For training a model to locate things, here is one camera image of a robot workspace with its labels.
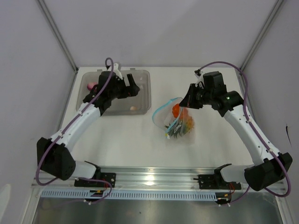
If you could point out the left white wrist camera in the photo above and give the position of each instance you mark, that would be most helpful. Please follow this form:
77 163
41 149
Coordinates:
116 68

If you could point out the beige garlic bulb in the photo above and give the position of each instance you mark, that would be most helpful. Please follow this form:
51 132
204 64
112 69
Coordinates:
133 108

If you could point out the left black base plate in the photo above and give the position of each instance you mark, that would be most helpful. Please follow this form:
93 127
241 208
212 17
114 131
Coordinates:
107 177

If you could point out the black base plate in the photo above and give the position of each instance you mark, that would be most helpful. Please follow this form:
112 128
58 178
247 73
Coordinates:
215 182
107 177

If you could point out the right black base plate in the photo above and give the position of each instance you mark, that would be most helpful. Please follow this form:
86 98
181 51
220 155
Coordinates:
215 182

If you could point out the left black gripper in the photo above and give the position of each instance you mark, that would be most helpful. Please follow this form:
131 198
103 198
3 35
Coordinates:
132 90

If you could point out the aluminium mounting rail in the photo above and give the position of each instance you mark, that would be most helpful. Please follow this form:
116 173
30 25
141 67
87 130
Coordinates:
157 179

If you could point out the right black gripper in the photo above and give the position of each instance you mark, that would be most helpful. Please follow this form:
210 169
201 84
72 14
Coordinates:
188 101

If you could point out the orange toy pineapple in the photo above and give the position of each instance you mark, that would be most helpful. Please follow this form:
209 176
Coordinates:
181 125

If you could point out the small orange pumpkin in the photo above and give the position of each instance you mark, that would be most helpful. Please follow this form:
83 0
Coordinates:
176 110

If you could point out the clear grey plastic bin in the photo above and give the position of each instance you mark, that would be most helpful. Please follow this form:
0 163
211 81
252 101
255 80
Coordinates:
122 106

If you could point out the aluminium frame post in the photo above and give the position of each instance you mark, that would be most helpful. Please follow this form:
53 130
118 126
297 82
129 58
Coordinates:
273 14
56 32

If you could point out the left aluminium frame post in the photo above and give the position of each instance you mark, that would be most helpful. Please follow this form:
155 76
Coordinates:
56 32

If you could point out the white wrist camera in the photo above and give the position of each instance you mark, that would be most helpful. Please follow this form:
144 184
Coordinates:
116 68
200 80

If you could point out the clear zip top bag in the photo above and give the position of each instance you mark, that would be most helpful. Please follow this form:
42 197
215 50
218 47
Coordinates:
162 116

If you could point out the right aluminium frame post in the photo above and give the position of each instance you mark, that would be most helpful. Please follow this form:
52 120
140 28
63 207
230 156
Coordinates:
273 14

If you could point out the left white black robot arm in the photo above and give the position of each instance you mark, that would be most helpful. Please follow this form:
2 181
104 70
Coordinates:
54 154

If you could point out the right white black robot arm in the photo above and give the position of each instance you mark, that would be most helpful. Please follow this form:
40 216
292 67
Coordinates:
269 164

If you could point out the slotted white cable duct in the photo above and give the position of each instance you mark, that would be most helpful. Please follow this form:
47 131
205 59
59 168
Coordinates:
130 194

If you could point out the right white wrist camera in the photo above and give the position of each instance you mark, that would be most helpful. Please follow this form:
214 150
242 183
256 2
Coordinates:
200 80

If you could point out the purple red onion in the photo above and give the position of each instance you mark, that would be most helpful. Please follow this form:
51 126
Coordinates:
90 85

